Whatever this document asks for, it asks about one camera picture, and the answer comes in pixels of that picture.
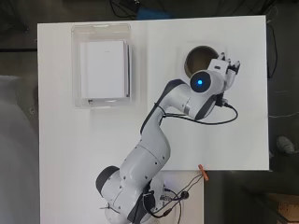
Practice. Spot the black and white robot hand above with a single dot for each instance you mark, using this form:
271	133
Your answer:
229	70

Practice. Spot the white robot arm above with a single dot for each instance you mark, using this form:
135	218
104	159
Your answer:
149	149

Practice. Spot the person's shoe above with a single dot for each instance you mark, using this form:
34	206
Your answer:
285	145

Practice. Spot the orange clamp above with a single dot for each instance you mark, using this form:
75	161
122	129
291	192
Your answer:
203	173

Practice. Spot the black round plug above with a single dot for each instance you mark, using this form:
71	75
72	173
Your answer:
184	195

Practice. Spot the clear plastic storage box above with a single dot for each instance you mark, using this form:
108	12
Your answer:
76	62

